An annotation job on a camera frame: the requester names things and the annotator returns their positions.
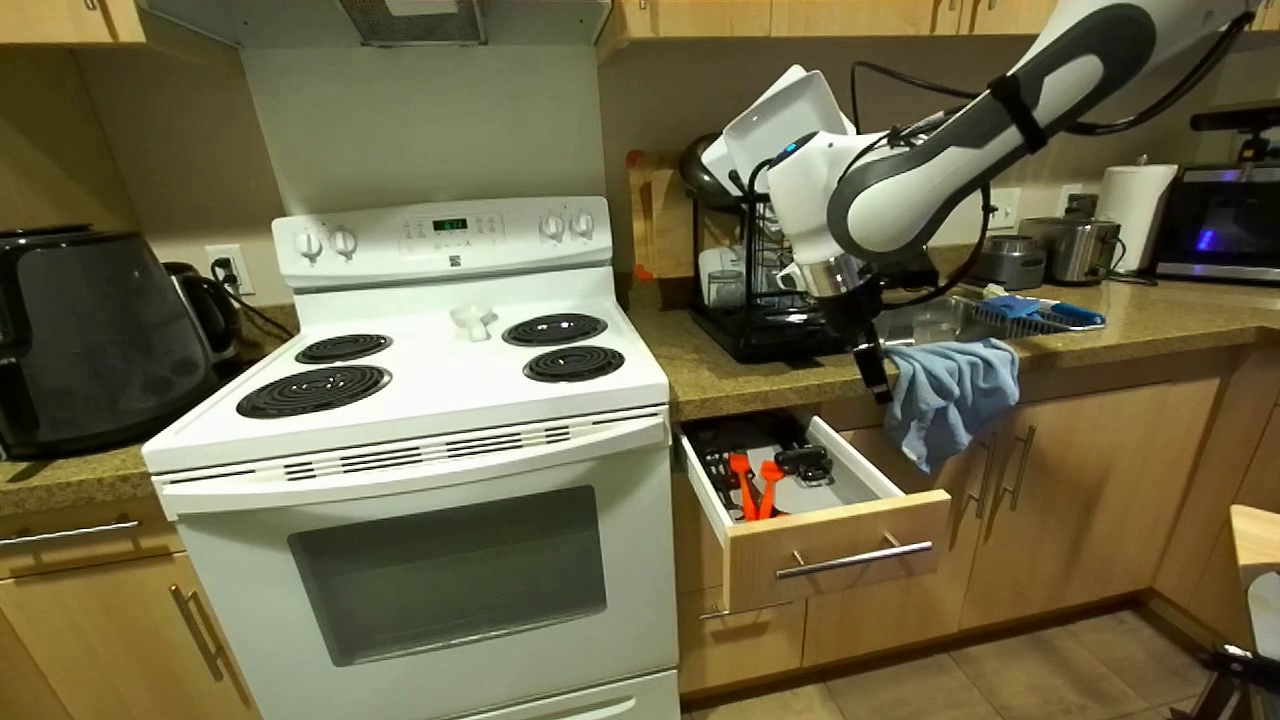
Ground large white square plate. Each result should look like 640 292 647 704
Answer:
699 64 856 192

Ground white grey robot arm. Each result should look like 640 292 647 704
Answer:
765 0 1262 402

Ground wooden drawer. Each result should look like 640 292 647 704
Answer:
680 587 808 691
677 411 951 614

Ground range hood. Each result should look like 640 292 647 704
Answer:
142 0 613 49

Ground wooden cutting board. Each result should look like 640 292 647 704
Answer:
625 151 693 282

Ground white electric stove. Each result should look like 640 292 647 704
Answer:
145 198 680 720

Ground left wooden cabinet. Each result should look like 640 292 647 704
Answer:
0 504 255 720

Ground wooden cabinet doors under sink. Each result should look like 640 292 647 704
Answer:
804 375 1222 666

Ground wooden top drawer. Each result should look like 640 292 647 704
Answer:
677 411 951 614

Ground black microwave oven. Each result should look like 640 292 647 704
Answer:
1151 164 1280 285

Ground lower wooden drawer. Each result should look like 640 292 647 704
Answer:
680 587 808 691

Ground orange utensil in drawer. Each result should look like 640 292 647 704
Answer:
726 452 786 521

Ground black dish drying rack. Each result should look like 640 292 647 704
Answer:
677 133 845 370

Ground light blue cloth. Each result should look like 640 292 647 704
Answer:
886 339 1020 472

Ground steel pot on counter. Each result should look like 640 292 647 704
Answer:
1025 217 1123 289

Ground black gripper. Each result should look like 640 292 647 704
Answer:
804 256 894 403

